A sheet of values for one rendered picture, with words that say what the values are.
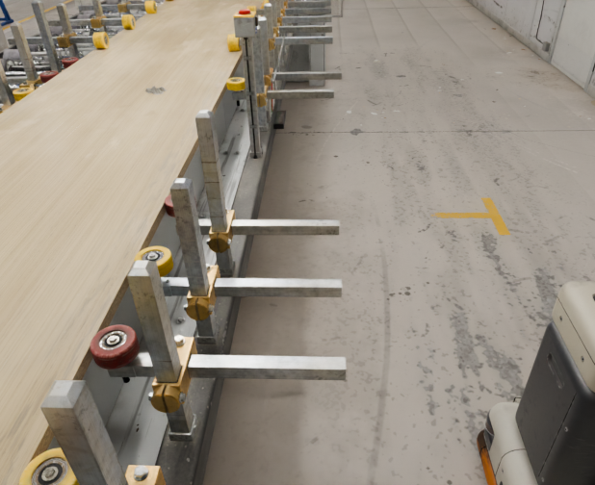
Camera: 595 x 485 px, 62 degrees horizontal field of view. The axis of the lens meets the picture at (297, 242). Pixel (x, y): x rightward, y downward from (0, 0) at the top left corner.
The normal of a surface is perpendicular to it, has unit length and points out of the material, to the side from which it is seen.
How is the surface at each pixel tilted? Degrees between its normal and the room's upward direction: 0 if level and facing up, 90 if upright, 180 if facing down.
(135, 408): 0
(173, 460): 0
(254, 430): 0
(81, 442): 90
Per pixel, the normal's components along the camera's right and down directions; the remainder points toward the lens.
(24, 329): -0.03, -0.82
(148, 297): -0.04, 0.57
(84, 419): 1.00, 0.00
